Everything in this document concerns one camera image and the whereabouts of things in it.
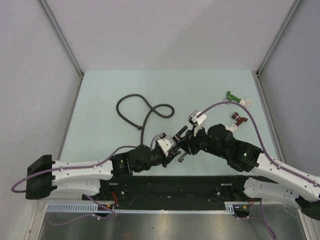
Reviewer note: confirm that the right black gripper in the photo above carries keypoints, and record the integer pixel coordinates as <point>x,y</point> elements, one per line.
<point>193,150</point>

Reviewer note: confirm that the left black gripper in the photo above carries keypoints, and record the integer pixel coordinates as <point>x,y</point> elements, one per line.
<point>171,154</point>

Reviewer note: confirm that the dark metal faucet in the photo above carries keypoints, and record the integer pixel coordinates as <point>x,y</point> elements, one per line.
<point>177,137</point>

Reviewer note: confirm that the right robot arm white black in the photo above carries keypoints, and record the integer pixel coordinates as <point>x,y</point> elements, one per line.
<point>284,184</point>

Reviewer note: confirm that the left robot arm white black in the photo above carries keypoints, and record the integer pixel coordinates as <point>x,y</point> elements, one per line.
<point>46,176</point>

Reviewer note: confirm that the green tap white elbow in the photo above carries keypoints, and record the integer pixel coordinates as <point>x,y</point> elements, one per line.
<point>229,97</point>

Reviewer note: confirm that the brown tap white elbow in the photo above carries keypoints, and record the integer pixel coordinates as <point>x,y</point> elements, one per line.
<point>238,121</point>

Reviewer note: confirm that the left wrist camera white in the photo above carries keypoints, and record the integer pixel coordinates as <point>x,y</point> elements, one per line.
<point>167,143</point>

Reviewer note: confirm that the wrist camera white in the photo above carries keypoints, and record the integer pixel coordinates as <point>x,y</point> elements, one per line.
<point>167,143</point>
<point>197,119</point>

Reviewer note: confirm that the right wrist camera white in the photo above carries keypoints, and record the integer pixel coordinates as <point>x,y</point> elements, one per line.
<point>197,119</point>

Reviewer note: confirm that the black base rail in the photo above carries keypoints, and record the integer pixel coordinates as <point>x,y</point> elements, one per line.
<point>173,193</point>

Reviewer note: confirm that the white slotted cable duct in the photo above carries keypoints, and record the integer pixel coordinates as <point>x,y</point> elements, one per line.
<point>92,208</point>

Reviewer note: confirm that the right aluminium frame post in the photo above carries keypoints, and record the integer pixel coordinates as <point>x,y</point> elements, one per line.
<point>294,8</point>

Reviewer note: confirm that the aluminium frame post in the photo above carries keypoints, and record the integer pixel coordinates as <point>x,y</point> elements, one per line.
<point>294,8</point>
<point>57,30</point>

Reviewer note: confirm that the left aluminium frame post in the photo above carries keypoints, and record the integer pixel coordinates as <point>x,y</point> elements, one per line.
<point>57,30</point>

